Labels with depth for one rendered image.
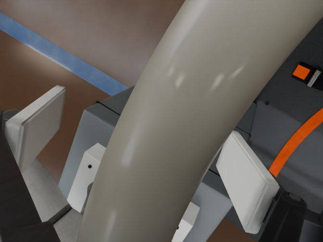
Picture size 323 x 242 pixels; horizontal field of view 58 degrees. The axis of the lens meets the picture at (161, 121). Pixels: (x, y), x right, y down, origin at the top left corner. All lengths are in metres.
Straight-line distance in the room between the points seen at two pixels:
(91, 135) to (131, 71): 0.85
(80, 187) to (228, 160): 0.55
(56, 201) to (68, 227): 0.05
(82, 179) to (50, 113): 0.54
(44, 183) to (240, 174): 0.45
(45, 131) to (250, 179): 0.11
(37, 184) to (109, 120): 0.22
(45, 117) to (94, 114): 0.53
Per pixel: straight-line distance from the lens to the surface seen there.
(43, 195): 0.56
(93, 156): 0.66
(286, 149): 1.44
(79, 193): 0.73
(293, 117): 1.39
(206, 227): 0.71
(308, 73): 1.34
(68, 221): 0.57
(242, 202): 0.17
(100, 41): 1.58
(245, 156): 0.17
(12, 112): 0.17
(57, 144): 1.94
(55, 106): 0.18
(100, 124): 0.68
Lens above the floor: 1.34
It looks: 62 degrees down
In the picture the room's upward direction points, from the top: 132 degrees counter-clockwise
